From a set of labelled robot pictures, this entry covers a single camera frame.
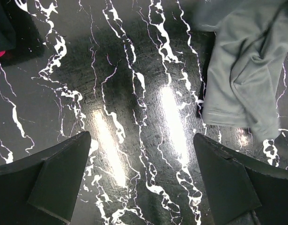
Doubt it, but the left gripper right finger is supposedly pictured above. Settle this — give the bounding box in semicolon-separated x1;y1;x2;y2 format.
193;133;288;225

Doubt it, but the black marble pattern mat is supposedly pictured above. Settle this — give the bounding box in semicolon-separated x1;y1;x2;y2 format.
0;0;288;225

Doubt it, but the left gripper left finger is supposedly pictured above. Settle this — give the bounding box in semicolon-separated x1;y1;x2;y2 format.
0;131;91;225

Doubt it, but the folded black t shirt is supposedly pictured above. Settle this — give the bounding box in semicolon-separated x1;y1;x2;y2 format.
0;0;45;66

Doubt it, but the grey t shirt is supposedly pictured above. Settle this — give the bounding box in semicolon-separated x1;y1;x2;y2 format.
194;0;288;141

